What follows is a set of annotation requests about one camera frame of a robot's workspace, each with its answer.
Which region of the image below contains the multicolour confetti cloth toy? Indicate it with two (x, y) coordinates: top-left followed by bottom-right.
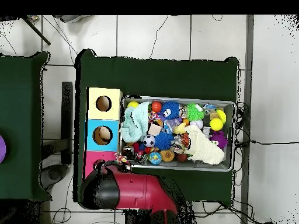
(114, 153), (133, 166)

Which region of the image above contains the wooden box with three holes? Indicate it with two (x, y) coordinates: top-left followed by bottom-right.
(84, 86), (124, 180)

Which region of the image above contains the shallow clear mesh bin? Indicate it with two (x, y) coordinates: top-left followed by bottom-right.
(119, 95), (237, 173)

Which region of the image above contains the mint green cloth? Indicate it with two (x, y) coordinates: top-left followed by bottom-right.
(120, 101), (151, 144)

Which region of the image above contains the small soccer ball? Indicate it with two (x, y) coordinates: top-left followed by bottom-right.
(143, 135), (156, 148)

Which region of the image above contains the orange ball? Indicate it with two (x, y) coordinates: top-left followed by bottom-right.
(151, 101), (163, 113)

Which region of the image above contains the blue spiky rubber ball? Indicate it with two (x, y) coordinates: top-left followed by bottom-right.
(154, 131), (175, 151)

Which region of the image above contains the globe print ball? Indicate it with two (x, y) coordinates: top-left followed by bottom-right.
(149, 151), (163, 166)

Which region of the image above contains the green fuzzy toy with eyes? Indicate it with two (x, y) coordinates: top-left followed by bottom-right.
(185, 103), (206, 122)

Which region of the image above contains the dark green table cloth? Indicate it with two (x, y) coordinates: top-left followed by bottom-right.
(0, 51), (51, 202)
(74, 48), (240, 206)

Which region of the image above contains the cream knitted cloth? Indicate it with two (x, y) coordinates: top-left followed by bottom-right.
(184, 125), (226, 166)

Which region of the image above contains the purple spiky toy with eyes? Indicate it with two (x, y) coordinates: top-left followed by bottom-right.
(210, 130), (229, 149)

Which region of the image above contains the purple round object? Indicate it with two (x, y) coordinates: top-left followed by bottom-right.
(0, 135), (6, 164)

